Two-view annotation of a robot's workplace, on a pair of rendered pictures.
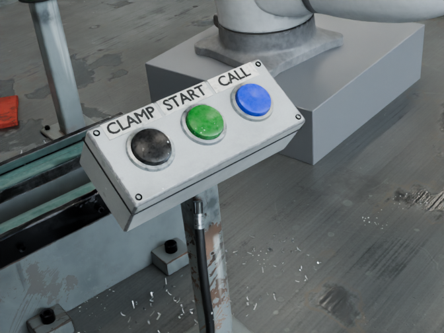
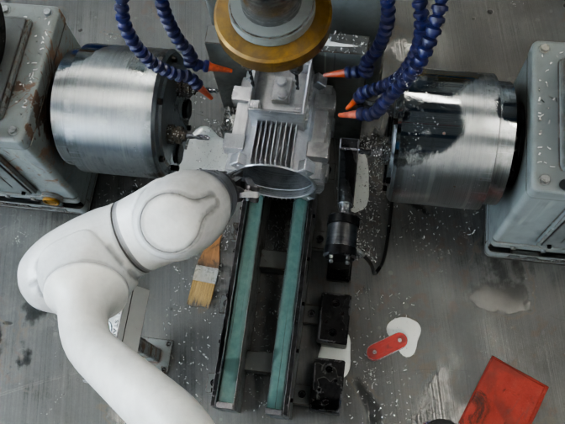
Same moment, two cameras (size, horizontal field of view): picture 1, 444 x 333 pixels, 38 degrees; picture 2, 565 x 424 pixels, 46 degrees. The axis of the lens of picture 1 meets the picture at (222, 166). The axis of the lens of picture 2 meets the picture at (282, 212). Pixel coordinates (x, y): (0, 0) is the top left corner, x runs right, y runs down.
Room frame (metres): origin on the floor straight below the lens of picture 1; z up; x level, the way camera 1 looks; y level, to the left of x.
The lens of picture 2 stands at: (0.85, 0.12, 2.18)
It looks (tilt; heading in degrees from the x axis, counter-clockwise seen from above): 70 degrees down; 143
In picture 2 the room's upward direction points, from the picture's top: 10 degrees counter-clockwise
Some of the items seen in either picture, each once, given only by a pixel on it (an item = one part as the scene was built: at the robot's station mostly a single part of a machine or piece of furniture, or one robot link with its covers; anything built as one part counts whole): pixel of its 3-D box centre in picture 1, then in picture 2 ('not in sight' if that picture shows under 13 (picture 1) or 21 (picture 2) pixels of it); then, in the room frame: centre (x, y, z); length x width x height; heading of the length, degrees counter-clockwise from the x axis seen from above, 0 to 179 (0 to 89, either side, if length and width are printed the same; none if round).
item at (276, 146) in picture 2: not in sight; (282, 135); (0.39, 0.49, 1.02); 0.20 x 0.19 x 0.19; 125
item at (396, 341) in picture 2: not in sight; (387, 347); (0.80, 0.36, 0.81); 0.09 x 0.03 x 0.02; 68
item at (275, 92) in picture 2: not in sight; (281, 92); (0.37, 0.53, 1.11); 0.12 x 0.11 x 0.07; 125
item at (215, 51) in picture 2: not in sight; (293, 73); (0.30, 0.63, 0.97); 0.30 x 0.11 x 0.34; 36
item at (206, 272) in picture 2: not in sight; (209, 261); (0.40, 0.24, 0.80); 0.21 x 0.05 x 0.01; 121
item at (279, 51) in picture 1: (258, 28); not in sight; (1.02, -0.08, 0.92); 0.22 x 0.18 x 0.06; 35
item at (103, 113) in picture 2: not in sight; (102, 109); (0.10, 0.29, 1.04); 0.37 x 0.25 x 0.25; 36
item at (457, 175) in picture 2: not in sight; (459, 140); (0.66, 0.70, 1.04); 0.41 x 0.25 x 0.25; 36
